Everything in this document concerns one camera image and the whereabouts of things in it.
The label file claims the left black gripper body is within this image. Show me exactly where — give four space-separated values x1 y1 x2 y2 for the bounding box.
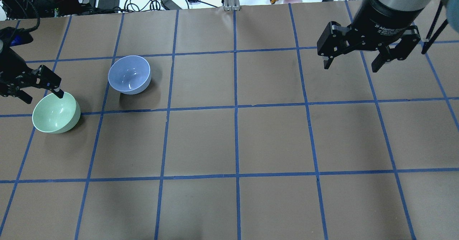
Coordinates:
0 47 36 97

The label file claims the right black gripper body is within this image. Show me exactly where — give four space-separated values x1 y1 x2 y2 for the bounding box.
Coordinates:
343 0 418 54

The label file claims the green bowl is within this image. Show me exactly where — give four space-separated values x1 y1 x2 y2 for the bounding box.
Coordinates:
32 92 81 134

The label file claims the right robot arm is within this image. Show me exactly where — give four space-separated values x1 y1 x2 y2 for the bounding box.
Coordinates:
317 0 458 72

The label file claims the blue bowl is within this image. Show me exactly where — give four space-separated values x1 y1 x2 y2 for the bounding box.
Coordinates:
108 55 151 95

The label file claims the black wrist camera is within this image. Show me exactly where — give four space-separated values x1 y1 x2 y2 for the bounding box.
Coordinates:
0 27 33 51

